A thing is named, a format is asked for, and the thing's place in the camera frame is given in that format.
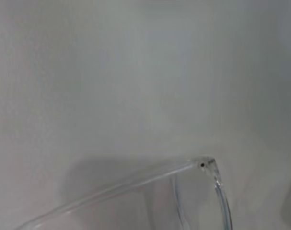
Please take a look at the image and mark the clear white plastic glasses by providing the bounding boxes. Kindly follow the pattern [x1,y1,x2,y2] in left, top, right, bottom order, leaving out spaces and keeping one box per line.
[14,155,234,230]

